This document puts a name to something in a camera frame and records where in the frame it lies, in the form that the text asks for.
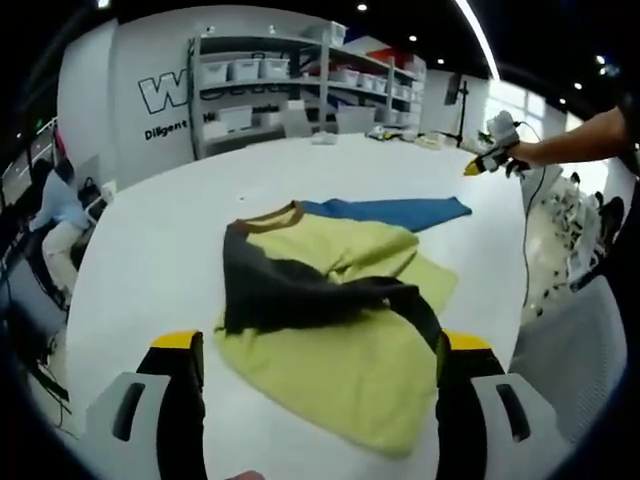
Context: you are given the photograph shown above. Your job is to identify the rows of white storage bins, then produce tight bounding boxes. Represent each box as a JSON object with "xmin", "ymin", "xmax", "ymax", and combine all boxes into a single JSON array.
[{"xmin": 202, "ymin": 24, "xmax": 426, "ymax": 136}]

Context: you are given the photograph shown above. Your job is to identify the grey metal shelf unit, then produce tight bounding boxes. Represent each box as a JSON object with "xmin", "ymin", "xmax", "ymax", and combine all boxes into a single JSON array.
[{"xmin": 187, "ymin": 22, "xmax": 429, "ymax": 162}]

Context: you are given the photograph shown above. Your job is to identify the small white yellow device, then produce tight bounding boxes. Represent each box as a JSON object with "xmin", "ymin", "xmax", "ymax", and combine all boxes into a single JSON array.
[{"xmin": 366, "ymin": 126, "xmax": 417, "ymax": 145}]

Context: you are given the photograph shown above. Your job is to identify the person's right hand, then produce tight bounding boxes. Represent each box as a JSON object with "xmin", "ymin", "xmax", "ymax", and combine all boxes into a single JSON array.
[{"xmin": 504, "ymin": 140, "xmax": 547, "ymax": 176}]

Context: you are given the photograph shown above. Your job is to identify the small white tray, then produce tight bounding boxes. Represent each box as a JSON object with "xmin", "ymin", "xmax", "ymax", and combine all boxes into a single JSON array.
[{"xmin": 415, "ymin": 131, "xmax": 459, "ymax": 150}]

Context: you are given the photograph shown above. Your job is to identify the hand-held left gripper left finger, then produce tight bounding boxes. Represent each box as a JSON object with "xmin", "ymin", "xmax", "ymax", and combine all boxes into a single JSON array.
[{"xmin": 84, "ymin": 329, "xmax": 207, "ymax": 480}]

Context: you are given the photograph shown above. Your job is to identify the black bag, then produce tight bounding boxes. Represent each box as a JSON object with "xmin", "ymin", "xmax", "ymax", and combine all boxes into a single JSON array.
[{"xmin": 78, "ymin": 176, "xmax": 100, "ymax": 210}]

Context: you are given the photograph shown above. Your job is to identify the row of white workstations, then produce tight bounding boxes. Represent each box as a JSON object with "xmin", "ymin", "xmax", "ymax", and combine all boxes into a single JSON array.
[{"xmin": 529, "ymin": 167, "xmax": 629, "ymax": 321}]

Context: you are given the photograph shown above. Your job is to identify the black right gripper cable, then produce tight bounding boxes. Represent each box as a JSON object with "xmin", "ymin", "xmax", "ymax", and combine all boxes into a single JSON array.
[{"xmin": 518, "ymin": 119, "xmax": 547, "ymax": 314}]

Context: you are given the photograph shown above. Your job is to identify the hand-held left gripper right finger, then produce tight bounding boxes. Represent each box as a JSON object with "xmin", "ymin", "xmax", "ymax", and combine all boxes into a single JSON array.
[{"xmin": 434, "ymin": 329, "xmax": 577, "ymax": 480}]

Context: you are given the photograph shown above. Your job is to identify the yellow blue grey garment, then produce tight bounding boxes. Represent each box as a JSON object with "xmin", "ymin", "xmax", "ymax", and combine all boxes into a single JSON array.
[{"xmin": 213, "ymin": 196, "xmax": 474, "ymax": 459}]

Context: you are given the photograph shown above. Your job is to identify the person's left hand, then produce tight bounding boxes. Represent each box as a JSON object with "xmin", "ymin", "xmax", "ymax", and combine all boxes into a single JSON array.
[{"xmin": 233, "ymin": 455, "xmax": 267, "ymax": 480}]

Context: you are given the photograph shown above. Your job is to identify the large white box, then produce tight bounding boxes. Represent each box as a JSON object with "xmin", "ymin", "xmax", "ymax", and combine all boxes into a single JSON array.
[
  {"xmin": 336, "ymin": 104, "xmax": 380, "ymax": 135},
  {"xmin": 283, "ymin": 99, "xmax": 321, "ymax": 137}
]

